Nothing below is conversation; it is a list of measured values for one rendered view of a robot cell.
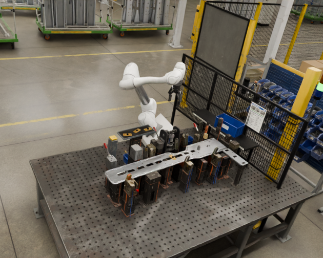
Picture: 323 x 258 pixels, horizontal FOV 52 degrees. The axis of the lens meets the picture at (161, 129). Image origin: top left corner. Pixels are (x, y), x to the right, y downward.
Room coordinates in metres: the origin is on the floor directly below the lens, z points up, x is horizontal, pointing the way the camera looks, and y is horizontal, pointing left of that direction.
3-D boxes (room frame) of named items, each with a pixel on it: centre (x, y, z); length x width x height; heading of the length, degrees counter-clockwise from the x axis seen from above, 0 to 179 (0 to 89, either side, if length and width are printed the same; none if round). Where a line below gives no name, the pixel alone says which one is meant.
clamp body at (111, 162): (2.40, 0.40, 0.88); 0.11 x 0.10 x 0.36; 40
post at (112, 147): (2.59, 0.44, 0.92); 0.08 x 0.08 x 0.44; 40
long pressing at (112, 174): (2.63, -0.14, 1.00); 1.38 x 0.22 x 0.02; 130
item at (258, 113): (3.23, -1.00, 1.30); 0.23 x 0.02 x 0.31; 40
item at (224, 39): (5.38, -0.70, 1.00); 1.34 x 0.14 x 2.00; 36
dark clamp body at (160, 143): (2.78, 0.00, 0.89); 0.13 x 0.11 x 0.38; 40
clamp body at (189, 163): (2.56, -0.31, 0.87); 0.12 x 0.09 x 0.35; 40
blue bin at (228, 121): (3.33, -0.76, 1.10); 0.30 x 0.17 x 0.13; 50
